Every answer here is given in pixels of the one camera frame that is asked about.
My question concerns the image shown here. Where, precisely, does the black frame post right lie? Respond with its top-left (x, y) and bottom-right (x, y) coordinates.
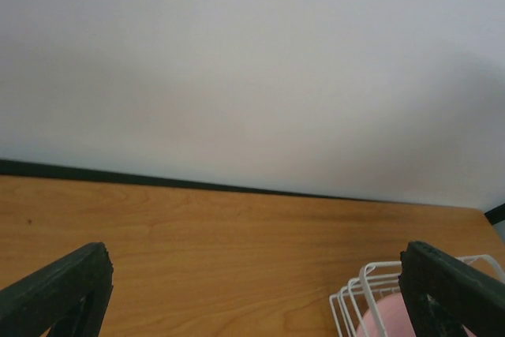
top-left (484, 204), bottom-right (505, 225)

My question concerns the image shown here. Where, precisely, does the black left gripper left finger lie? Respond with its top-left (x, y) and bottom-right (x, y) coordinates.
top-left (1, 242), bottom-right (114, 336)

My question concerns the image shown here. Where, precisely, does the white wire dish rack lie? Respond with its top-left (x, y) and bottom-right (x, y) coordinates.
top-left (329, 254), bottom-right (504, 336)

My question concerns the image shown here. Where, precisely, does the pink plate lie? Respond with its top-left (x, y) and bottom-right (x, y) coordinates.
top-left (356, 293), bottom-right (415, 337)

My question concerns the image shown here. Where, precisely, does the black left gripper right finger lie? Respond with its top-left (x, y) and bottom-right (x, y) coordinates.
top-left (398, 241), bottom-right (504, 336)

